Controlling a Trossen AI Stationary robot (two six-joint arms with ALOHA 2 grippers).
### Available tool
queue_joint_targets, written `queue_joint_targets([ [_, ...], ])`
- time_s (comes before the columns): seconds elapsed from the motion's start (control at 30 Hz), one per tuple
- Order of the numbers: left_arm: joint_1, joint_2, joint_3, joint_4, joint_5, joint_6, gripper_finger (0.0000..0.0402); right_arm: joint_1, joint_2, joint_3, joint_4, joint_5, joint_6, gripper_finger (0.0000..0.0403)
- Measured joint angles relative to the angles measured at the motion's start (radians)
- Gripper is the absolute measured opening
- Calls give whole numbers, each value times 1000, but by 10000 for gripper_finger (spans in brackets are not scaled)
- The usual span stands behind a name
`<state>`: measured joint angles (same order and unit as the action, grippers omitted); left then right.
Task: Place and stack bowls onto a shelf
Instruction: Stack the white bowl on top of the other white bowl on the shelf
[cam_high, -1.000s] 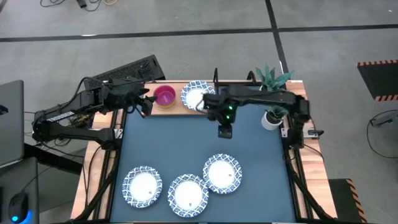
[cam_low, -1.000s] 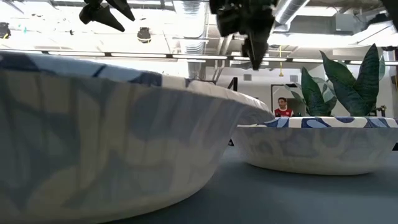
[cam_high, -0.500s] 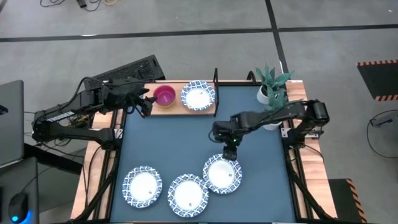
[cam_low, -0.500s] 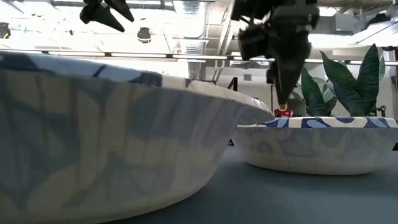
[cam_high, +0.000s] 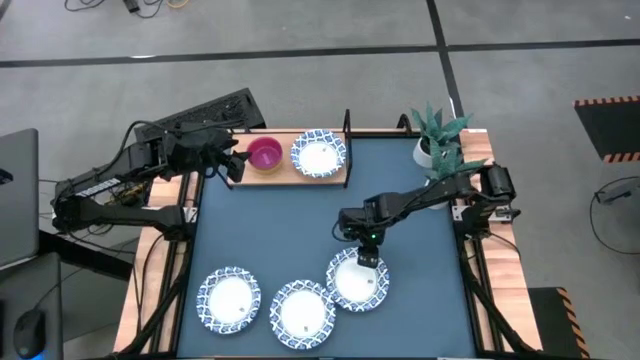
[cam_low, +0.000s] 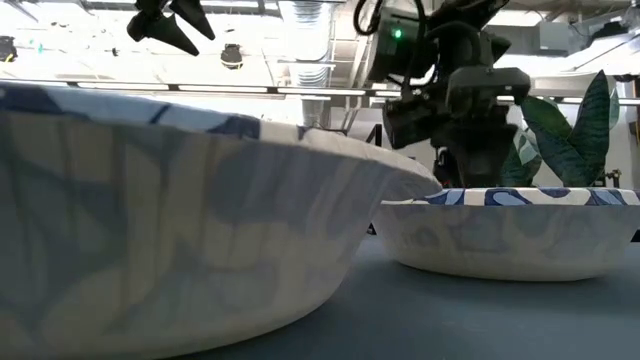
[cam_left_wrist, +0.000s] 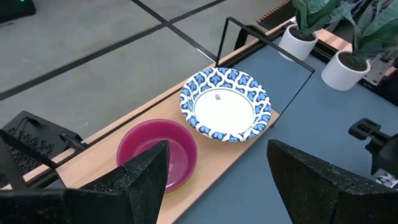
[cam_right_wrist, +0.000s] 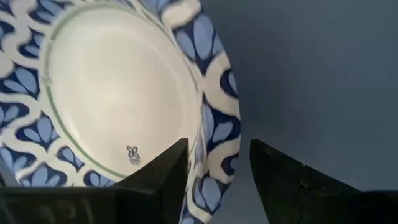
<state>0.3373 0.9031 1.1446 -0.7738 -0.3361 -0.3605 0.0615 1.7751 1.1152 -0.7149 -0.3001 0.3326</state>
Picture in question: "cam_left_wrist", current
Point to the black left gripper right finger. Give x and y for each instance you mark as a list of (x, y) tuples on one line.
[(311, 193)]

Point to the blue table mat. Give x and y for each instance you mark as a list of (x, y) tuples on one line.
[(311, 109)]

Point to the black curved bracket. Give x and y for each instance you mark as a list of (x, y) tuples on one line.
[(73, 141), (245, 34)]

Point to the wooden shelf with black frame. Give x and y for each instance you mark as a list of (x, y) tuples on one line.
[(211, 161)]

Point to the black box with green light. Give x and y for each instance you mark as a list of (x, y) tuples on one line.
[(15, 7)]

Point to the black mat with orange stripes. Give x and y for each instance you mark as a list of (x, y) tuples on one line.
[(273, 12)]

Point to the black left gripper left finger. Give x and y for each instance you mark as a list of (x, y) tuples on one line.
[(140, 186)]

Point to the blue patterned paper bowl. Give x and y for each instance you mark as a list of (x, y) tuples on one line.
[(224, 112), (387, 182)]

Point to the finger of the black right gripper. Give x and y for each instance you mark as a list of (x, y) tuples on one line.
[(363, 127)]

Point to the purple plastic bowl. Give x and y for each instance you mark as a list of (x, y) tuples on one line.
[(149, 137)]

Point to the green plant in white pot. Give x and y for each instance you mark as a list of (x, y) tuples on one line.
[(295, 46), (342, 77)]

